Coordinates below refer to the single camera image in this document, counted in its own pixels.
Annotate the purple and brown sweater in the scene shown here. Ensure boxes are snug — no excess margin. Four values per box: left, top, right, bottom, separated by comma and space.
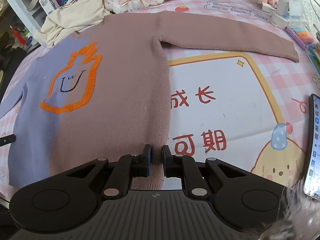
1, 11, 299, 190

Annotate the white bookshelf frame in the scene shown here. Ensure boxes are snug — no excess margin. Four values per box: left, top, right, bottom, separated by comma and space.
7, 0, 47, 36

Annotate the smartphone with lit screen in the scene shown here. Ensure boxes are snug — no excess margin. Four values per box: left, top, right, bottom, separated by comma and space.
303, 94, 319, 200

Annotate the red hanging tassel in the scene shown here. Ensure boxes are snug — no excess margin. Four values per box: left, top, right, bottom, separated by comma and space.
10, 26, 26, 46

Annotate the cream printed garment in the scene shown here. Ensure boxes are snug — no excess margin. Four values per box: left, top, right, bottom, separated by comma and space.
35, 0, 110, 48

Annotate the pink checkered desk mat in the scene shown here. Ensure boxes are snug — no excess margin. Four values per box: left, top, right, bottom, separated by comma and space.
1, 5, 319, 199

